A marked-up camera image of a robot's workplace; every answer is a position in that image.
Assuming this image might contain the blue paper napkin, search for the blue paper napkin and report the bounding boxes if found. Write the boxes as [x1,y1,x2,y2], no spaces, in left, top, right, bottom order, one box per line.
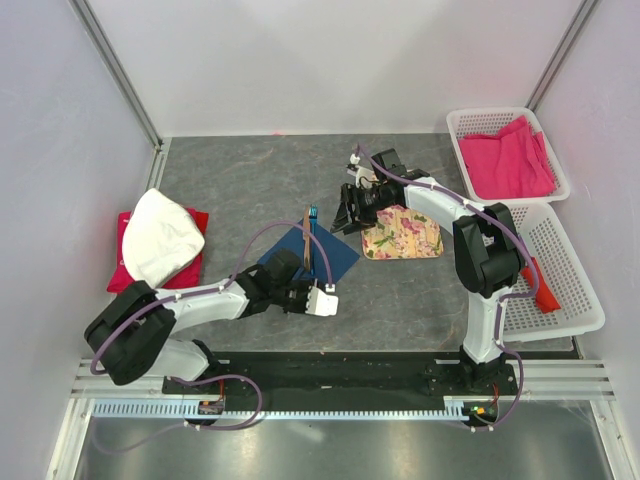
[258,224,359,284]

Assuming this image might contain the floral placemat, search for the floral placemat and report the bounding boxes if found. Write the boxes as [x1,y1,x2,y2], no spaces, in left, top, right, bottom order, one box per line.
[361,206,444,261]

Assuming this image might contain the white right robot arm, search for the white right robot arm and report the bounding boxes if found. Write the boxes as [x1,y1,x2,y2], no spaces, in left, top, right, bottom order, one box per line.
[331,149,532,394]

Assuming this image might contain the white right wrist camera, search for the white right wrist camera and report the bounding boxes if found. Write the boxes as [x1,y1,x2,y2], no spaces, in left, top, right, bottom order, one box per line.
[346,154,377,188]

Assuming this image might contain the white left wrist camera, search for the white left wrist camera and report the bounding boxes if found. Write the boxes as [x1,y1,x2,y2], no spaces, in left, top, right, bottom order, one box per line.
[305,284,339,317]

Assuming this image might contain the upper white plastic basket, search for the upper white plastic basket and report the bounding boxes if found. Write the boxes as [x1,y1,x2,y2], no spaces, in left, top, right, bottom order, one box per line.
[446,107,570,203]

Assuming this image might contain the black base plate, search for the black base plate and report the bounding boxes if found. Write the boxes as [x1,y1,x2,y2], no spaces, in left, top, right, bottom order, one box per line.
[162,351,518,413]

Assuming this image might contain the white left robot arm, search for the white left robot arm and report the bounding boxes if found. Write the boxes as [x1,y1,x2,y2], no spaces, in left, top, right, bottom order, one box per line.
[84,249,335,393]

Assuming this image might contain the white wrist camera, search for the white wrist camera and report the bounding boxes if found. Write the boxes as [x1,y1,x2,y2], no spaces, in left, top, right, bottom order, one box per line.
[305,284,339,317]
[346,154,377,188]

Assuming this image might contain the white cloth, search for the white cloth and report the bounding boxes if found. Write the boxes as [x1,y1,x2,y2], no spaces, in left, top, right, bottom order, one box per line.
[122,188,205,288]

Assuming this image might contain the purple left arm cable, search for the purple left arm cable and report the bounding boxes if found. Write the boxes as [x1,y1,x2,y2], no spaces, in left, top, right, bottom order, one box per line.
[88,222,336,376]

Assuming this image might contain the red folded cloth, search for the red folded cloth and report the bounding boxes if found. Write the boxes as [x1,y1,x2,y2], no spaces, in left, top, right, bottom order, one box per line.
[106,208,209,294]

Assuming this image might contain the blue metallic fork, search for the blue metallic fork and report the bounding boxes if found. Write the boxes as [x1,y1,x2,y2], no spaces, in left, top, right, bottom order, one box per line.
[307,204,321,281]

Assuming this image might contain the pink cloth napkins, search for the pink cloth napkins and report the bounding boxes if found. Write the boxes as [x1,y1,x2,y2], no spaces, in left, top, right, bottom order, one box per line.
[459,116,555,200]

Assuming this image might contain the white plastic basket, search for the white plastic basket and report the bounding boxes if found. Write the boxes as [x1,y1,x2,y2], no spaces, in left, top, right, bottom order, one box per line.
[503,202,605,342]
[446,107,570,203]

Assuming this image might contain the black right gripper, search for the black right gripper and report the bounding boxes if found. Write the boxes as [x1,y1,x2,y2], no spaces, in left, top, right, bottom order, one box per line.
[330,183,394,235]

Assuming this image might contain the slotted cable duct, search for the slotted cable duct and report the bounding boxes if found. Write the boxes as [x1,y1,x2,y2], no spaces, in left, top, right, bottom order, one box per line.
[92,398,473,421]

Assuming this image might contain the lower white plastic basket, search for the lower white plastic basket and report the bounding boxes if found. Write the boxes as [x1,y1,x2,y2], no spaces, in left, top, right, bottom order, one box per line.
[503,202,605,342]

